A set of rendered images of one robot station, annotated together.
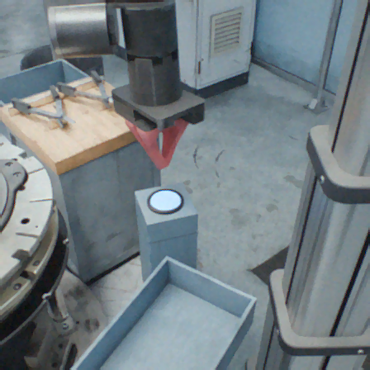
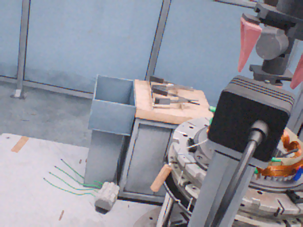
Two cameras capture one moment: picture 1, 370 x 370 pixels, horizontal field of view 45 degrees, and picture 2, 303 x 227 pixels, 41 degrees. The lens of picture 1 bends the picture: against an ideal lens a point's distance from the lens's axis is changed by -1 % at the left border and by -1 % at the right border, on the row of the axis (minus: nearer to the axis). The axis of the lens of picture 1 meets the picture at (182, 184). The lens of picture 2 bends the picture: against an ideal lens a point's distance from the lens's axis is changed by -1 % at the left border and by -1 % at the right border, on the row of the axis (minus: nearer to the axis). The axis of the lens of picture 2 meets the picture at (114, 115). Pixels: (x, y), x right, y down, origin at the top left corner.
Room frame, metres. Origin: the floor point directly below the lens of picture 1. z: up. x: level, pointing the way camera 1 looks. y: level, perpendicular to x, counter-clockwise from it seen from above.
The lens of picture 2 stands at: (0.19, 1.05, 1.48)
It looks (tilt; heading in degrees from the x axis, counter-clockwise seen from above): 27 degrees down; 306
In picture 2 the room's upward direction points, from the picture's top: 11 degrees clockwise
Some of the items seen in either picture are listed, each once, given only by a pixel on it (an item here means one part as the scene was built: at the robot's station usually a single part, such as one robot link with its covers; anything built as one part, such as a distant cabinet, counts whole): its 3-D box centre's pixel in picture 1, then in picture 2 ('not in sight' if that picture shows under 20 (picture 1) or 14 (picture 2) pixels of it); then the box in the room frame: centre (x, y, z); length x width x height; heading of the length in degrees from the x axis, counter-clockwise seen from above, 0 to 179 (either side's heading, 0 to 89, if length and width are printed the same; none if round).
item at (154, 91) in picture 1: (154, 80); (274, 63); (0.46, 0.03, 1.21); 0.10 x 0.07 x 0.07; 38
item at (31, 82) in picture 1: (49, 144); (106, 135); (0.76, 0.27, 0.92); 0.17 x 0.11 x 0.28; 130
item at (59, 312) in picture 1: (49, 277); not in sight; (0.43, 0.20, 0.91); 0.02 x 0.02 x 0.21
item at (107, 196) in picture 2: not in sight; (107, 195); (0.67, 0.33, 0.80); 0.10 x 0.05 x 0.04; 112
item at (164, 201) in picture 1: (165, 201); not in sight; (0.46, 0.02, 1.03); 0.04 x 0.04 x 0.01
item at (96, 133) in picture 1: (78, 119); (171, 103); (0.64, 0.17, 1.05); 0.20 x 0.19 x 0.02; 40
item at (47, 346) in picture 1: (49, 350); not in sight; (0.35, 0.19, 0.85); 0.06 x 0.04 x 0.05; 174
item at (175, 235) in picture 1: (167, 263); not in sight; (0.46, 0.02, 0.91); 0.07 x 0.07 x 0.25; 18
